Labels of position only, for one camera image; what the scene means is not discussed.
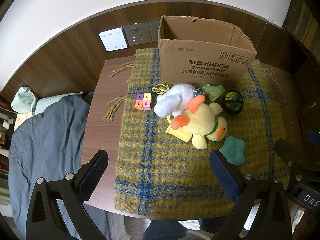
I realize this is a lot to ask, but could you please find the grey wall socket panel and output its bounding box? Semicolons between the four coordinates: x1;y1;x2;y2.
122;23;153;47

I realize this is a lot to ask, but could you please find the light green frog toy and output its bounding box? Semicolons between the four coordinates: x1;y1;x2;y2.
202;84;225;102

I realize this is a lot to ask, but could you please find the person's jeans leg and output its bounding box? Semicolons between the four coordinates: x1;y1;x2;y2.
140;220;200;240

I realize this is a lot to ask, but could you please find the grey wall switch panel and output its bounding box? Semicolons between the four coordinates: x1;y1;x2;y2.
149;21;162;43

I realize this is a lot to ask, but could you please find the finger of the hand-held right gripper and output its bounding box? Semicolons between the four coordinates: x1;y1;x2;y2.
306;129;320;160
274;138;308;180

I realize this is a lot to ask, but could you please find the white plush toy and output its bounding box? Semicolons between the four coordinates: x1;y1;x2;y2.
153;83;198;118

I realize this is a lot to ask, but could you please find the colourful cube block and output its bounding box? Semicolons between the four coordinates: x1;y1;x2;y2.
135;93;152;111

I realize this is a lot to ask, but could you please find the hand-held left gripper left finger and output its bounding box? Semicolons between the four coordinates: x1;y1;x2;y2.
26;149;109;240

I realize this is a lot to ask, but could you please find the light green pillow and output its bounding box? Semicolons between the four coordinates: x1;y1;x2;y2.
11;86;83;115

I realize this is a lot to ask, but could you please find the black mesh ball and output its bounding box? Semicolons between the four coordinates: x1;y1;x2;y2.
222;91;244;115

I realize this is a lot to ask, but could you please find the yellow duck plush toy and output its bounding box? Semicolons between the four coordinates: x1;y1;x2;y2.
172;95;228;150

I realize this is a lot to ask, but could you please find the yellow plastic cup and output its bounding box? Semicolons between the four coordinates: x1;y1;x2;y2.
165;124;192;143

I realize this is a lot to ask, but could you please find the yellow blue plaid blanket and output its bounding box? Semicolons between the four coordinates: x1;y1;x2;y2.
102;47;288;217

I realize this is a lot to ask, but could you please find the dark blue quilt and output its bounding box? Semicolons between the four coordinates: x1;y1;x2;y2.
9;96;110;240

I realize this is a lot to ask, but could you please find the yellow cord loop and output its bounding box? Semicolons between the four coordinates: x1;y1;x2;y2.
152;84;172;95

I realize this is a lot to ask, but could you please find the white wall switch panel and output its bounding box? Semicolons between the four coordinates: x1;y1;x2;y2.
99;27;128;52

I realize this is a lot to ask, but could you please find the teal flower plush toy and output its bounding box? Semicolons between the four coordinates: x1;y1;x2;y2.
219;136;246;166

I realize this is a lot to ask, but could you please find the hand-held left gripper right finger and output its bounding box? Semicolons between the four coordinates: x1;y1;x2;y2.
209;150;292;240

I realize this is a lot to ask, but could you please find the brown cardboard box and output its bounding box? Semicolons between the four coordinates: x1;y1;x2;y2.
157;15;257;85

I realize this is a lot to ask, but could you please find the dark wooden cabinet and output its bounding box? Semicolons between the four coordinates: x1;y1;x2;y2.
287;35;320;140

